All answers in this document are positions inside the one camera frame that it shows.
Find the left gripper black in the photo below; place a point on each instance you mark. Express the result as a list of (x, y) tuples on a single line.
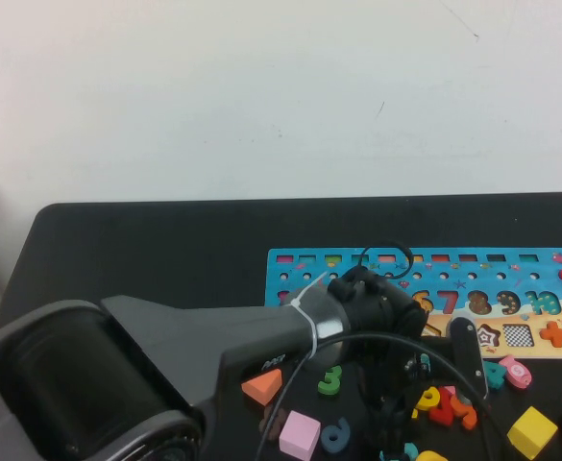
[(391, 370)]

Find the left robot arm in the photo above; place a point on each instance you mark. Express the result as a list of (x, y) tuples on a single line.
[(165, 346)]

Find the teal number piece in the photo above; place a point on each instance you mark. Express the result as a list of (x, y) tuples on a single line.
[(410, 450)]

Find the yellow number piece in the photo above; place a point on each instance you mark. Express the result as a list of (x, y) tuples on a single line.
[(432, 456)]

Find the orange plus sign piece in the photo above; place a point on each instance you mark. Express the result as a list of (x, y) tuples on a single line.
[(554, 334)]

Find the colourful wooden puzzle board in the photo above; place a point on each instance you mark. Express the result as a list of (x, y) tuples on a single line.
[(501, 274)]

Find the yellow number six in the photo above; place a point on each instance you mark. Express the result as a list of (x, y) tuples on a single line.
[(427, 398)]

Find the red number seven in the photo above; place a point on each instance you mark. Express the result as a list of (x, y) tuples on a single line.
[(441, 414)]

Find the grey-blue number nine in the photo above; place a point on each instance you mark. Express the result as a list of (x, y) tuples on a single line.
[(334, 434)]

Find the pink number five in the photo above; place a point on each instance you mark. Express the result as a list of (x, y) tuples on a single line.
[(448, 390)]

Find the teal wooden fish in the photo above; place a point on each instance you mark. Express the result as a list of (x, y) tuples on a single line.
[(423, 366)]

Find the green number three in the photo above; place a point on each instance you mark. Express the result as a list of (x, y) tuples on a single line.
[(330, 380)]

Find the light pink block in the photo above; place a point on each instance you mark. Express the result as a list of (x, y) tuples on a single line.
[(300, 434)]

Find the brown number eight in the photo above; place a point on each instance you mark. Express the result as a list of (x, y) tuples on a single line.
[(276, 425)]

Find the teal number four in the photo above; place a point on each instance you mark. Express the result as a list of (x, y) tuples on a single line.
[(494, 375)]

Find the orange block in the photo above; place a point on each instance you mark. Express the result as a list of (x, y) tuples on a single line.
[(261, 386)]

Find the pink wooden fish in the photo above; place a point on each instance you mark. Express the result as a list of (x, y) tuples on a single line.
[(517, 372)]

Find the yellow square block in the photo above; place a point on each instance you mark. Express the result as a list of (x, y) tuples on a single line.
[(532, 432)]

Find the white zip tie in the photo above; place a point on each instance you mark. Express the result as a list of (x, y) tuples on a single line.
[(304, 312)]

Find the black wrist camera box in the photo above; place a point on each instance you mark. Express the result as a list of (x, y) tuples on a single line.
[(468, 350)]

